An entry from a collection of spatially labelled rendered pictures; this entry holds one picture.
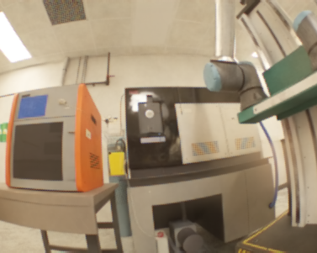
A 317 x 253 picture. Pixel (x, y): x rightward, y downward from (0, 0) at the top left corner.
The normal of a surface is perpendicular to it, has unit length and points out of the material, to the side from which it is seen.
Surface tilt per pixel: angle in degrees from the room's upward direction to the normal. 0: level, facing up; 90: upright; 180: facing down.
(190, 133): 90
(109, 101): 90
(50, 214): 90
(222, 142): 90
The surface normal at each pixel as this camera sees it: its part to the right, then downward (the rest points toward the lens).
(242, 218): 0.15, -0.28
